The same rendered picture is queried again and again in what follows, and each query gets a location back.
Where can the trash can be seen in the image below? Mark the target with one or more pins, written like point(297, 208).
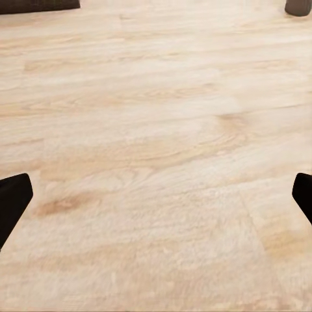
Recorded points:
point(298, 7)

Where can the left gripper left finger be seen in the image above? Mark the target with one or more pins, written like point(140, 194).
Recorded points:
point(15, 195)

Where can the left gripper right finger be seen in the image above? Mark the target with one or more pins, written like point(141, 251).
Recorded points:
point(302, 193)

